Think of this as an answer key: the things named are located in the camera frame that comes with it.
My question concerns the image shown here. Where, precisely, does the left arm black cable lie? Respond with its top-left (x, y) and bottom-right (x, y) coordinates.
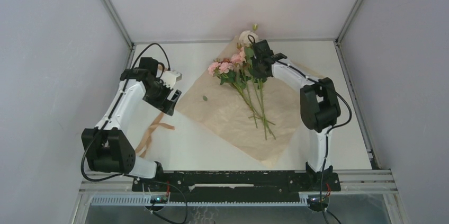
top-left (80, 42), bottom-right (190, 224)

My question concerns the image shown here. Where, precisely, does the beige wrapping paper sheet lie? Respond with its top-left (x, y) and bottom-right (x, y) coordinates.
top-left (174, 35), bottom-right (327, 167)

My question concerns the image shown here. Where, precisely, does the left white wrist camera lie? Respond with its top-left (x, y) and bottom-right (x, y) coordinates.
top-left (160, 70), bottom-right (182, 89)

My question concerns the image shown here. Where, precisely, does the white slotted cable duct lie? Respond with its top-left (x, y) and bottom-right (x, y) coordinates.
top-left (91, 194), bottom-right (310, 207)

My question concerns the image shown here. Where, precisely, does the pink rose stem bunch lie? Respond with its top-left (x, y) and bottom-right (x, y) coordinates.
top-left (206, 57), bottom-right (279, 139)

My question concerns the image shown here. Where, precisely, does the white rose stem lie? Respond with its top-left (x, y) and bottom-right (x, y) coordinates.
top-left (239, 23), bottom-right (259, 47)

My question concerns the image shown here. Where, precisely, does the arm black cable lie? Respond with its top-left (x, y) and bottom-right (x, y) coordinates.
top-left (80, 42), bottom-right (190, 224)
top-left (247, 33), bottom-right (353, 224)

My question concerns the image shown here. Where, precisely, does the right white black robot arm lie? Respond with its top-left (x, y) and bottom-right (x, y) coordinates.
top-left (248, 35), bottom-right (341, 190)

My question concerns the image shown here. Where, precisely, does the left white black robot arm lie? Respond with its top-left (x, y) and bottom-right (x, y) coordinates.
top-left (81, 57), bottom-right (182, 191)

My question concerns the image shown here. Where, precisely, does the tan ribbon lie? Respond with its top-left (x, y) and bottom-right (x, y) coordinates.
top-left (135, 112), bottom-right (175, 158)

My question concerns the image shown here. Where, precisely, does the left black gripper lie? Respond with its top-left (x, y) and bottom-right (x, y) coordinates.
top-left (143, 77), bottom-right (182, 115)

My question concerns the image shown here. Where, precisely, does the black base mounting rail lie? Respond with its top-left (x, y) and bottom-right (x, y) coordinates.
top-left (131, 171), bottom-right (342, 202)

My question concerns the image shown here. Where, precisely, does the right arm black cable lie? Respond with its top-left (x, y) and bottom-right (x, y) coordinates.
top-left (247, 33), bottom-right (353, 224)

